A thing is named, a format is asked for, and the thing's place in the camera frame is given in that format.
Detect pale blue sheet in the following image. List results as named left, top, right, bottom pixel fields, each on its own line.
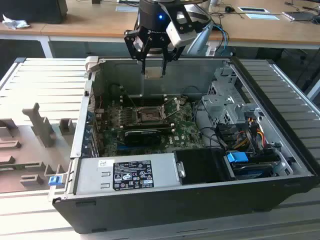
left=245, top=13, right=283, bottom=22

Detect grey framed desk port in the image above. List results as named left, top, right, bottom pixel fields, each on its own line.
left=115, top=4, right=140, bottom=13

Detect grey power supply with label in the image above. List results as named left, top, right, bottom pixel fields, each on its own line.
left=74, top=153, right=181, bottom=196

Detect yellow and orange wire bundle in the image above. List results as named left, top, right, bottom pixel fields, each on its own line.
left=233, top=117, right=266, bottom=151

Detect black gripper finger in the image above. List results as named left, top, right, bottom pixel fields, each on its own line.
left=161, top=42, right=187, bottom=76
left=124, top=29, right=150, bottom=76

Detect grey case latch handle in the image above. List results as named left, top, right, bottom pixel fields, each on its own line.
left=84, top=55, right=100, bottom=79

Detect silver CPU plate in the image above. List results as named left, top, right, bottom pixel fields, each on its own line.
left=144, top=66, right=163, bottom=80

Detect grey parts rack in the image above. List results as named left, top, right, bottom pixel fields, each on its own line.
left=0, top=102, right=77, bottom=195

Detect metal socket cover frame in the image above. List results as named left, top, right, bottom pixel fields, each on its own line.
left=158, top=98, right=181, bottom=120

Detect white framed desk port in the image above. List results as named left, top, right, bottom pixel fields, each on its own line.
left=237, top=6, right=271, bottom=14

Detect CPU socket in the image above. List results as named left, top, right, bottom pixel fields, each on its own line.
left=134, top=105, right=164, bottom=124

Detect hard disk in blue carrier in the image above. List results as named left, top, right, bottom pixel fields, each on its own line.
left=226, top=151, right=275, bottom=180

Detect wooden desk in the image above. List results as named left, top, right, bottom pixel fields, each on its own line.
left=0, top=0, right=320, bottom=50

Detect green motherboard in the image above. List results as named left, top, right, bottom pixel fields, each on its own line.
left=99, top=96, right=206, bottom=157

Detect black open PC case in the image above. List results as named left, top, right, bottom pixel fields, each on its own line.
left=52, top=56, right=320, bottom=235

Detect crumpled white paper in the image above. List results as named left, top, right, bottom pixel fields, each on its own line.
left=1, top=13, right=31, bottom=31

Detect metal drive cage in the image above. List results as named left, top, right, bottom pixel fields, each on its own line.
left=201, top=66, right=264, bottom=126

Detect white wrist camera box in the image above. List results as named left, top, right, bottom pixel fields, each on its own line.
left=165, top=20, right=197, bottom=49

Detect blue case latch clip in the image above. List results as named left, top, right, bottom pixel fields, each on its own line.
left=48, top=175, right=63, bottom=187

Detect black graphics card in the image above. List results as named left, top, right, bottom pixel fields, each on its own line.
left=123, top=127, right=163, bottom=146

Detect blue expansion slot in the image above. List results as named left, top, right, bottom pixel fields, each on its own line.
left=116, top=144, right=161, bottom=155

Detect black wire bundle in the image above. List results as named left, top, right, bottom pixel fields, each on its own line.
left=194, top=99, right=227, bottom=151

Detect grey flat laptop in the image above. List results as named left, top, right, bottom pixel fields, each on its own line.
left=282, top=10, right=317, bottom=23

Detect blue hanging cables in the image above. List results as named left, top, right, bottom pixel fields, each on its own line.
left=216, top=23, right=230, bottom=58

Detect black box on desk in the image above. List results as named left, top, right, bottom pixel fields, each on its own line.
left=0, top=0, right=69, bottom=25

